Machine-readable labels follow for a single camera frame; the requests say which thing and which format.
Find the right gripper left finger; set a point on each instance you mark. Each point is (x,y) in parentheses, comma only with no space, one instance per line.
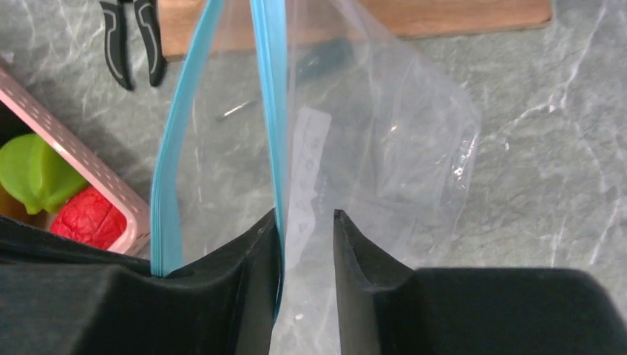
(62,297)

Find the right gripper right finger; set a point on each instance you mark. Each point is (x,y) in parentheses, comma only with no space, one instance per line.
(386,307)

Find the clear zip top bag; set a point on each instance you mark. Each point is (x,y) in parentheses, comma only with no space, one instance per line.
(387,138)

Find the green pepper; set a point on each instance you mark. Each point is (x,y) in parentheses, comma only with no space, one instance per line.
(35,175)

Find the pink plastic basket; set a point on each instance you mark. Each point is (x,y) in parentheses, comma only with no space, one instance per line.
(81,158)

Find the wooden board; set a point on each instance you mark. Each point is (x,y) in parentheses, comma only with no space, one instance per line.
(311,22)

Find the green handled screwdriver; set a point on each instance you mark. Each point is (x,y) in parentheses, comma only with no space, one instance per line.
(319,61)

